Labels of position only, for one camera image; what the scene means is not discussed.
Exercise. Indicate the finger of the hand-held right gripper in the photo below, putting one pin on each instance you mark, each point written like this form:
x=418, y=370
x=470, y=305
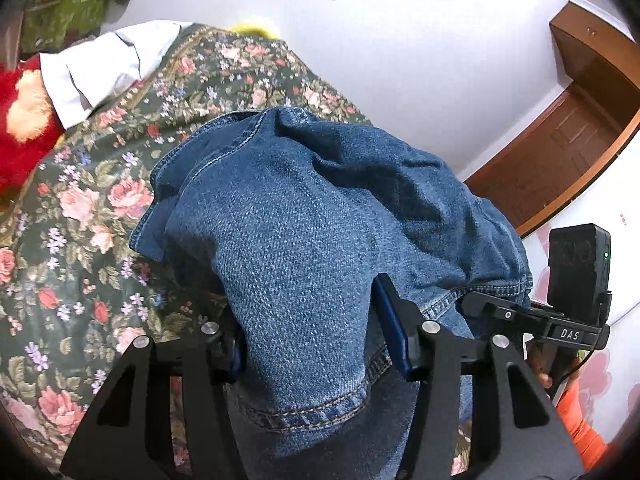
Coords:
x=500, y=312

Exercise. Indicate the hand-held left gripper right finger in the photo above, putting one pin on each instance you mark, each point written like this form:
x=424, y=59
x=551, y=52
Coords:
x=392, y=325

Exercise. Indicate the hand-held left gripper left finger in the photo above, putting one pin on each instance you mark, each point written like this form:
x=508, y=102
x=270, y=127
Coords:
x=237, y=360

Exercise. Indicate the blue denim garment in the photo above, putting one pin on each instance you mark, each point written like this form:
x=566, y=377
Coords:
x=300, y=210

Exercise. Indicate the person's right forearm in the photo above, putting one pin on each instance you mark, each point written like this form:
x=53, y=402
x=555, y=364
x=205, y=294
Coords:
x=580, y=420

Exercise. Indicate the person's right hand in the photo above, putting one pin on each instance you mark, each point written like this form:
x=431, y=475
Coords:
x=539, y=362

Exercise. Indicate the brown wooden doorway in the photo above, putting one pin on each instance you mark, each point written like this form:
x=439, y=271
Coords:
x=550, y=170

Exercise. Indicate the dark floral blanket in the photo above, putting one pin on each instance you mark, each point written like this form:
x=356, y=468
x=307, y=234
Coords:
x=75, y=240

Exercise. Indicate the brown wooden overhead cabinet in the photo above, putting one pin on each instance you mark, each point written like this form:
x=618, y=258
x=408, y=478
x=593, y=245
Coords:
x=595, y=55

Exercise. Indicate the white cloth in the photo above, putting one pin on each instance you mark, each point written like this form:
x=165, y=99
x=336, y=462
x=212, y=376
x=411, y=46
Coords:
x=100, y=65

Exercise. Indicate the yellow cloth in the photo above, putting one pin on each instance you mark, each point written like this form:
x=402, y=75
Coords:
x=255, y=29

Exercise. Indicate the green bag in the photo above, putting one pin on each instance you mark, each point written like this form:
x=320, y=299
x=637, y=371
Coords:
x=65, y=22

